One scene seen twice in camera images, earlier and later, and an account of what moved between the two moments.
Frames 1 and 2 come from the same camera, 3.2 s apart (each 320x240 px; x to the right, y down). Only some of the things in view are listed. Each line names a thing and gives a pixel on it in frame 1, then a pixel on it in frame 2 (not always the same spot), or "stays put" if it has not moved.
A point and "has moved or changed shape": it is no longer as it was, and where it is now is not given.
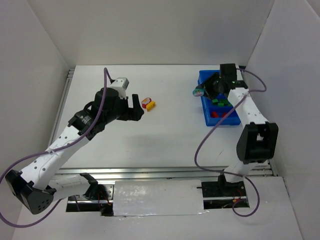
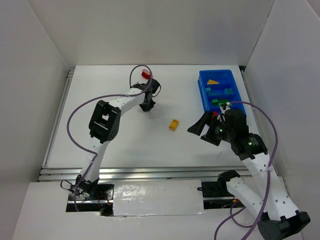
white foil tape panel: (157, 197) stays put
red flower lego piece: (145, 101) has moved or changed shape
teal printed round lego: (198, 92) has moved or changed shape
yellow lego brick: (150, 105) has moved or changed shape
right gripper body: (211, 83) → (211, 129)
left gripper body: (128, 110) → (147, 105)
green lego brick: (224, 101) stays put
